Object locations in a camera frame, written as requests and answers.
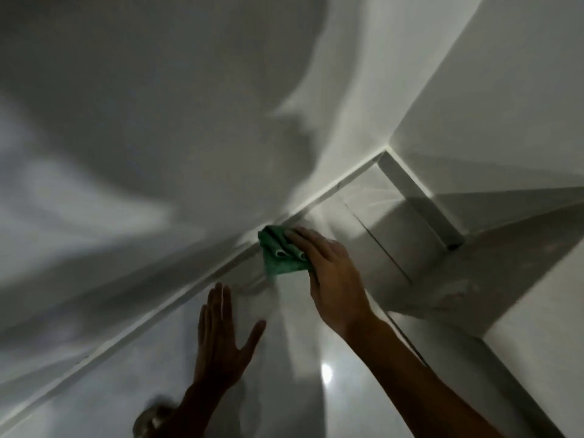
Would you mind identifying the person's right hand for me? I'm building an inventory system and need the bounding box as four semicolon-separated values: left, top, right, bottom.
285;226;380;339

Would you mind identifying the person's left hand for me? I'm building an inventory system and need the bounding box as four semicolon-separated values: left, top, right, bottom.
194;282;267;394

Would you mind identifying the green cleaning cloth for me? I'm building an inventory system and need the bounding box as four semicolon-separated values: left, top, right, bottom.
257;225;315;276

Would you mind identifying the person's left forearm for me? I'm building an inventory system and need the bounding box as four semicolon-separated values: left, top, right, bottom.
157;382;229;438

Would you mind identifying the person's right forearm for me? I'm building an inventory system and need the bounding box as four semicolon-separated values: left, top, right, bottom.
349;315;507;438

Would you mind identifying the white door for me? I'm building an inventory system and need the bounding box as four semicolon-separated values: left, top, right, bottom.
0;160;566;438

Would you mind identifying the metal door knob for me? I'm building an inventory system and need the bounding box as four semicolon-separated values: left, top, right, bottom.
133;406;176;438

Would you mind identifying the white door frame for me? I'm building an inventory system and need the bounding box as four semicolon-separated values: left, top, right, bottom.
0;148;467;435

